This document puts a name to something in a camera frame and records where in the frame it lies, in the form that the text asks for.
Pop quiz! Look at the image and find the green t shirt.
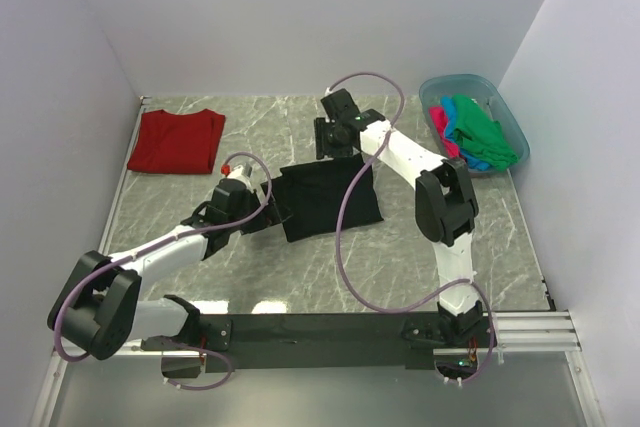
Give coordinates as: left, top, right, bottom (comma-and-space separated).
452, 95, 519, 172

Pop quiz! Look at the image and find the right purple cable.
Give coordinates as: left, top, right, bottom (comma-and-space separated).
323, 71, 497, 383

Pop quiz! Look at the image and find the aluminium rail left edge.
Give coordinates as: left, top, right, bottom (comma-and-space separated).
98, 96, 151, 253

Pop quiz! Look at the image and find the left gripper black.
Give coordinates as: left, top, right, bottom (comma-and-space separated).
227, 181, 292, 234

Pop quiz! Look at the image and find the clear blue plastic bin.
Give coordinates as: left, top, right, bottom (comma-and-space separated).
419, 74, 530, 172

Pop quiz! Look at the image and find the black t shirt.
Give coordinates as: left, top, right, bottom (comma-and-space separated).
272, 155, 383, 243

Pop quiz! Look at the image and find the aluminium rail front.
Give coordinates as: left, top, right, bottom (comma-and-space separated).
61, 303, 577, 361

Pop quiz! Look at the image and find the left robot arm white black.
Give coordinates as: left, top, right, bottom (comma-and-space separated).
47, 178, 281, 362

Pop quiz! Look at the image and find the blue t shirt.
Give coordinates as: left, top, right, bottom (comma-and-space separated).
440, 96, 491, 172

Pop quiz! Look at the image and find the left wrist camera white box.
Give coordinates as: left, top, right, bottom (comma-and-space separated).
221, 163, 253, 190

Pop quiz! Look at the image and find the folded red t shirt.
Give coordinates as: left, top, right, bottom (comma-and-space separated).
127, 109, 226, 175

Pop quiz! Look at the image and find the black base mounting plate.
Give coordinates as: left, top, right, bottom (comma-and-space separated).
140, 312, 501, 373

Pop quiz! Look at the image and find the pink t shirt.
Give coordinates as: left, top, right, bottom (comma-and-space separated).
429, 104, 466, 160

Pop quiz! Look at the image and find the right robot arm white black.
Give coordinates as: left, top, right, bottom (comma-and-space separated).
314, 89, 483, 346

